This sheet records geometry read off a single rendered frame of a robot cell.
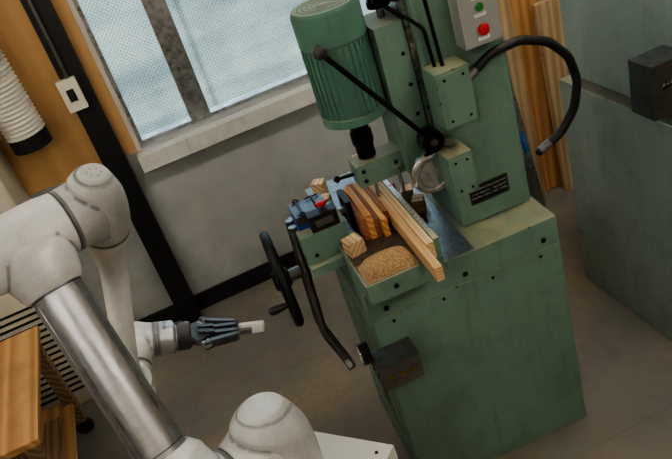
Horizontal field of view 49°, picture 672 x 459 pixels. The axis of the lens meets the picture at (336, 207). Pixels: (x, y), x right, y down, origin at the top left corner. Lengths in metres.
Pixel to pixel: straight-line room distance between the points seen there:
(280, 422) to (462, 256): 0.76
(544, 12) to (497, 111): 1.38
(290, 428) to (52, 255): 0.56
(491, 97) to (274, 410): 0.98
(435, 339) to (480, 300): 0.17
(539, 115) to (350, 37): 1.85
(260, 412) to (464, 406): 0.96
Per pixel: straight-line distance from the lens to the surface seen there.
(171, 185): 3.30
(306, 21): 1.79
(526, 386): 2.39
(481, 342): 2.20
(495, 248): 2.04
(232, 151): 3.30
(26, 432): 2.57
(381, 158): 1.99
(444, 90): 1.81
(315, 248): 1.98
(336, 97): 1.85
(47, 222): 1.48
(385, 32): 1.85
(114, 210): 1.52
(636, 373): 2.74
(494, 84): 1.97
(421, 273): 1.85
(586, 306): 3.00
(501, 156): 2.05
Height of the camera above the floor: 1.97
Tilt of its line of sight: 30 degrees down
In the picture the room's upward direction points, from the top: 18 degrees counter-clockwise
